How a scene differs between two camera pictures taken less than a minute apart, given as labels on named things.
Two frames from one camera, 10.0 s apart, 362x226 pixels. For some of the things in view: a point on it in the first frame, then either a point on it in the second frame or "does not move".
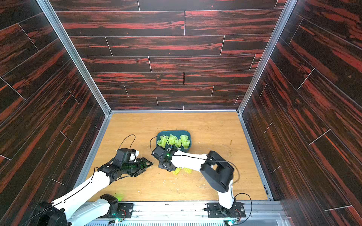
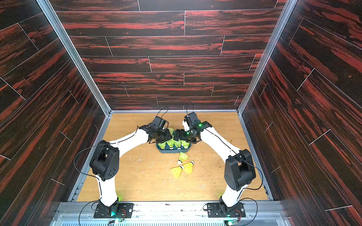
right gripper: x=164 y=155 -> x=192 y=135
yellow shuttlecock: x=163 y=141 does not move
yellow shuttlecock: x=188 y=170 does not move
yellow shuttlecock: x=177 y=142 does not move
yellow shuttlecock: x=171 y=139 does not move
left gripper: x=141 y=168 -> x=168 y=136
